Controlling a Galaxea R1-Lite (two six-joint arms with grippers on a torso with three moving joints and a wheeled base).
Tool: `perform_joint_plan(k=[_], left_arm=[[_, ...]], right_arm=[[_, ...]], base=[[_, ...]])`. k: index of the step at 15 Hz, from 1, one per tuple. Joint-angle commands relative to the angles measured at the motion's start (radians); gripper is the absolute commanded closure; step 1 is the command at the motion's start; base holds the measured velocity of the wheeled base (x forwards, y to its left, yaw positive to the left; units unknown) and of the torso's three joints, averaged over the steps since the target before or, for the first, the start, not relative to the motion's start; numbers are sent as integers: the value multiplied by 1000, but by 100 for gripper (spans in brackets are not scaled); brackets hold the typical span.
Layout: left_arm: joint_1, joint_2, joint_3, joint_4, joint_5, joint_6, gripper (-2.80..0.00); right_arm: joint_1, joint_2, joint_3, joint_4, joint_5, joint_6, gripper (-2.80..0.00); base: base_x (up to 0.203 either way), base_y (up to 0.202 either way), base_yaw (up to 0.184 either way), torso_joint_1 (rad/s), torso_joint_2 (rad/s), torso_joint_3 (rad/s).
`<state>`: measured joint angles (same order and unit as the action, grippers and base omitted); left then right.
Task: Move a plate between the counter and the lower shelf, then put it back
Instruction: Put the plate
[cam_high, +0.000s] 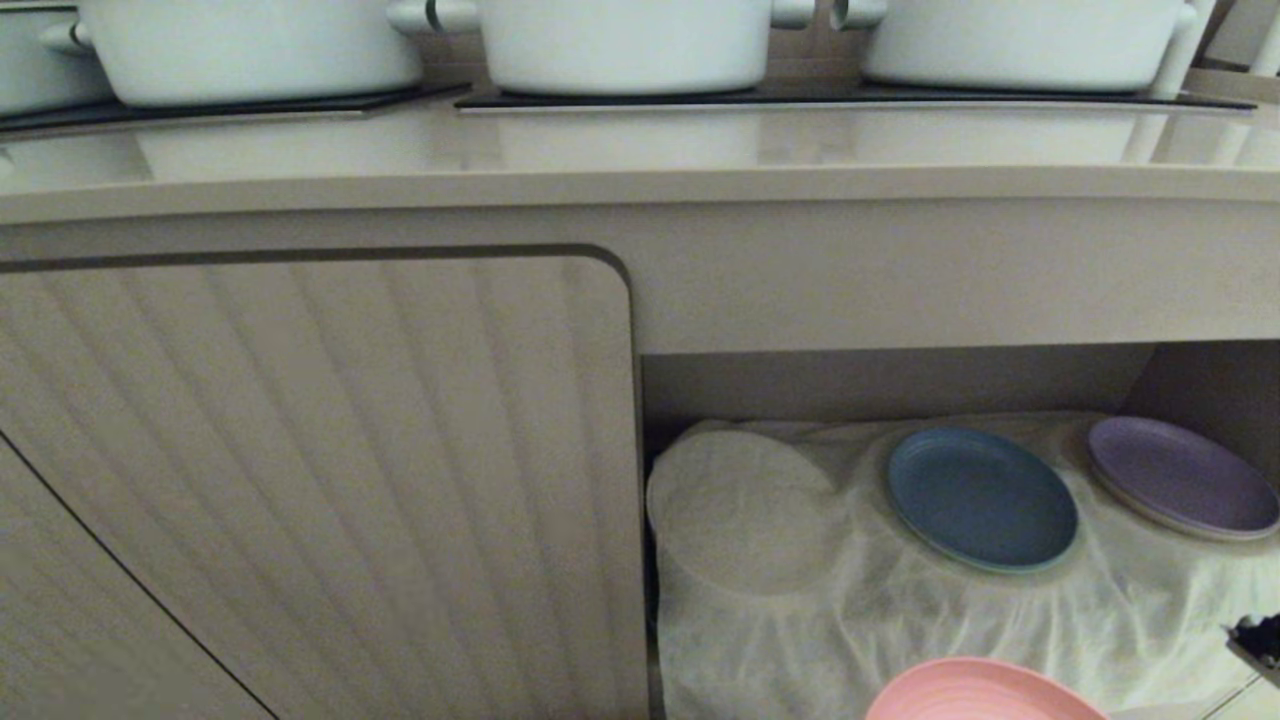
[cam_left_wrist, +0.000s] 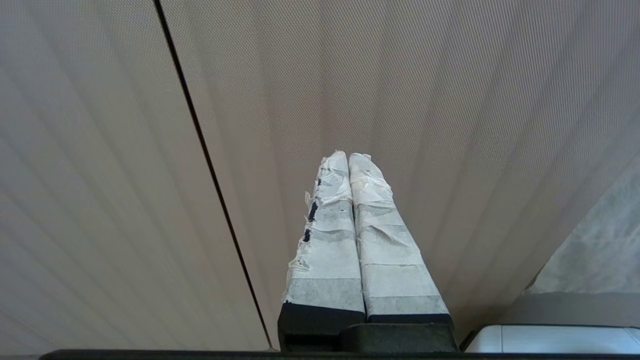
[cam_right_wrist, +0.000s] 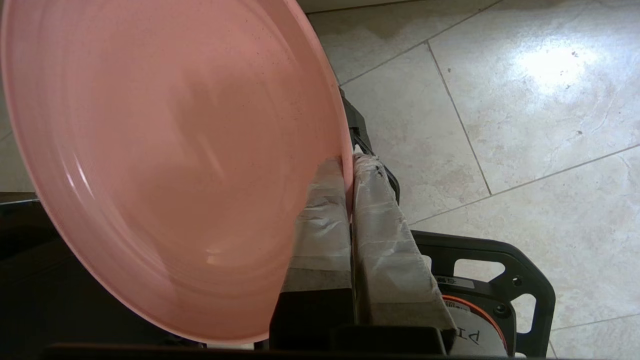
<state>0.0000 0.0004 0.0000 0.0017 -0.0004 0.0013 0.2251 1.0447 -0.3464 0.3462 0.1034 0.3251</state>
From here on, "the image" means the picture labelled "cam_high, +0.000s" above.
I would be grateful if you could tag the purple round plate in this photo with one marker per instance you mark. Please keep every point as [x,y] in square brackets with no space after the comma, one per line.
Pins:
[1185,480]

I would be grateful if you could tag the large white cooking pot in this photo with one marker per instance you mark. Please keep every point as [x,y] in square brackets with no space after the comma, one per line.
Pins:
[1020,45]
[625,45]
[30,60]
[250,50]

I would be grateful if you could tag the pink round plate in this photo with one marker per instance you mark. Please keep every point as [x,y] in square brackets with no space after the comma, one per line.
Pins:
[980,695]

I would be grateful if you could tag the black glass cooktop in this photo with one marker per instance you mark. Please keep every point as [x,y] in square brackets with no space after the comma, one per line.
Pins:
[200,108]
[800,98]

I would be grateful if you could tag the blue round plate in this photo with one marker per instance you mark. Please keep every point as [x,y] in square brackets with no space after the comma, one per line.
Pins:
[980,500]

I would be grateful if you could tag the beige kitchen cabinet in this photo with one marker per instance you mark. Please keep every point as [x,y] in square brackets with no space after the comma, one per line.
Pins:
[900,270]

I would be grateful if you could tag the white wrinkled cloth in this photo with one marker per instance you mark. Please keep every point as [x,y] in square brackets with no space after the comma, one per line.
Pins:
[900,630]

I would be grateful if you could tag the ribbed beige cabinet door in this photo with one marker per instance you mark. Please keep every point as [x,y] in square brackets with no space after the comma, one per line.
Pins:
[60,620]
[350,450]

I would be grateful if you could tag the white round plate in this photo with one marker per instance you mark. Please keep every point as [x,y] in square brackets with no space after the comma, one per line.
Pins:
[745,510]

